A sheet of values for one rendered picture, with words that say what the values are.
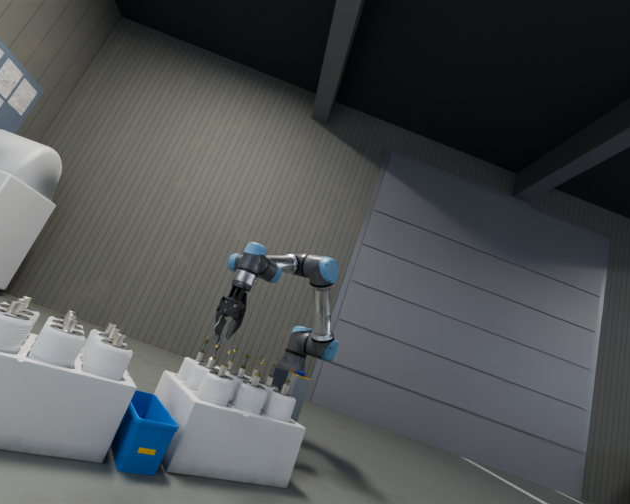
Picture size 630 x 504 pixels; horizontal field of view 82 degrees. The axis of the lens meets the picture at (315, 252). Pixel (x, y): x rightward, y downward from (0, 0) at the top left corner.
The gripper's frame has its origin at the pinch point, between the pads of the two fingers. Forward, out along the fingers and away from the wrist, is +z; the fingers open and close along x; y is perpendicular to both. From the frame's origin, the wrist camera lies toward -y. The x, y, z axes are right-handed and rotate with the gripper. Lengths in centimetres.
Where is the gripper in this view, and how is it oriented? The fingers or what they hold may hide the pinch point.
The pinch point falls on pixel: (220, 340)
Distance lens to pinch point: 130.7
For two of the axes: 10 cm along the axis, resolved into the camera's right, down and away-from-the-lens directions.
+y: 0.2, -2.9, -9.6
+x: 9.4, 3.2, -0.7
